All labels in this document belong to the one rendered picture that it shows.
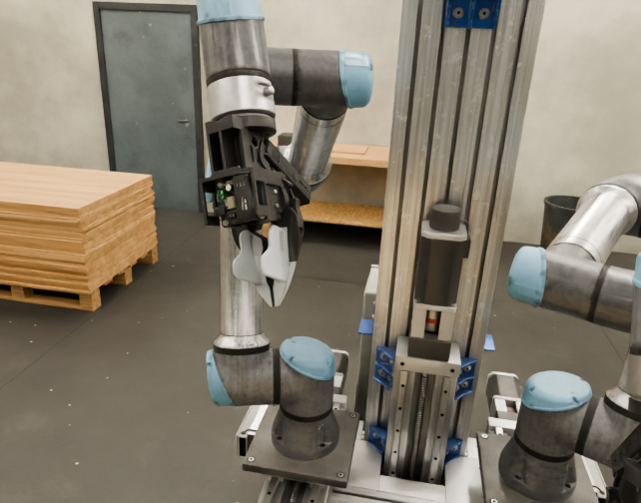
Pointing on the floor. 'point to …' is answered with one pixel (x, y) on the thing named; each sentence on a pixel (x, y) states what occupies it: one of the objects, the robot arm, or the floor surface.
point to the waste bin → (556, 216)
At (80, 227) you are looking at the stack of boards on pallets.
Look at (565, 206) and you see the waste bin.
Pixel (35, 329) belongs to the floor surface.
